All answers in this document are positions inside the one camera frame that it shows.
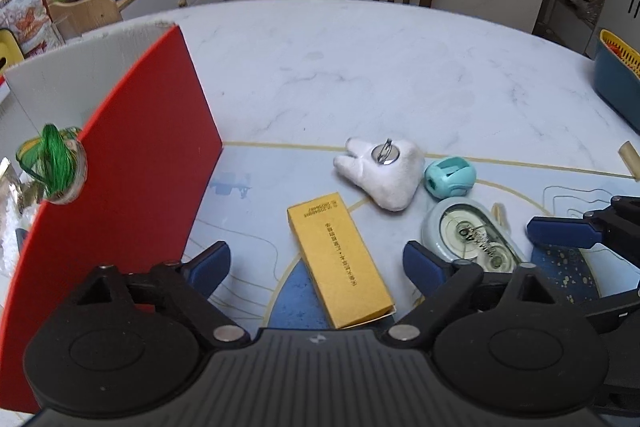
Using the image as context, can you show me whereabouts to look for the teal round sharpener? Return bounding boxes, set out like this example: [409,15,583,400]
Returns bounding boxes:
[424,157,476,200]

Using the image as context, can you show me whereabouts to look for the beige tube piece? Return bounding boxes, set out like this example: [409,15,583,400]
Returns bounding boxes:
[619,142,640,181]

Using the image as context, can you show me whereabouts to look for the blue plastic tub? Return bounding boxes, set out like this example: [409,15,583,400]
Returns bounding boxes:
[593,41,640,134]

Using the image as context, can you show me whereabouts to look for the small light wooden chair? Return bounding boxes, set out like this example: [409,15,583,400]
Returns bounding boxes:
[48,0,123,40]

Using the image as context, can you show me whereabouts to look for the red cardboard box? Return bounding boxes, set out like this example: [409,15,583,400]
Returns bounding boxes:
[0,21,223,413]

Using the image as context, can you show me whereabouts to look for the yellow plastic colander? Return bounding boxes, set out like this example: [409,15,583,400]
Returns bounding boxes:
[599,29,640,82]

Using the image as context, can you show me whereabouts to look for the silver foil packet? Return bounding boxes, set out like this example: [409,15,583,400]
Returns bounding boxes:
[0,157,47,219]

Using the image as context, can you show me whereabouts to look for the green pouch with tassel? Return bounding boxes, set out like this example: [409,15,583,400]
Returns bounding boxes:
[15,123,88,206]

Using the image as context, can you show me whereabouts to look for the yellow container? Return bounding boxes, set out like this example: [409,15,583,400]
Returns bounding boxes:
[0,29,25,75]

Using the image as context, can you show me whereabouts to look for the yellow rectangular box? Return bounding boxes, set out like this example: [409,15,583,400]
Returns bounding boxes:
[286,192,396,329]

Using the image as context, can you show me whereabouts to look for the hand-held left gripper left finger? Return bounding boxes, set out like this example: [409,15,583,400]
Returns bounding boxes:
[70,241,251,350]

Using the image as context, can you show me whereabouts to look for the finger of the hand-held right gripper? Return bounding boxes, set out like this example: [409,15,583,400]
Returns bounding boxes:
[526,195,640,264]
[570,289,640,335]

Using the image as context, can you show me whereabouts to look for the white plastic bag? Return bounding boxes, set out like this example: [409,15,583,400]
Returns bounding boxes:
[0,202,32,279]

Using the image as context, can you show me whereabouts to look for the correction tape dispenser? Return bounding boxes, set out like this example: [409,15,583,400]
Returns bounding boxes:
[420,197,529,274]

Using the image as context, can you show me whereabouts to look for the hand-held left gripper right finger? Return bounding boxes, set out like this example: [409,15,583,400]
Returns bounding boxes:
[382,241,573,349]

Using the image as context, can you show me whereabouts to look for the white plush tooth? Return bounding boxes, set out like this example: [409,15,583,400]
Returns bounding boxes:
[333,137,426,212]

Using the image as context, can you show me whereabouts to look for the red snack bag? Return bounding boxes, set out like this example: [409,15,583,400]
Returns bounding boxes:
[0,0,66,58]

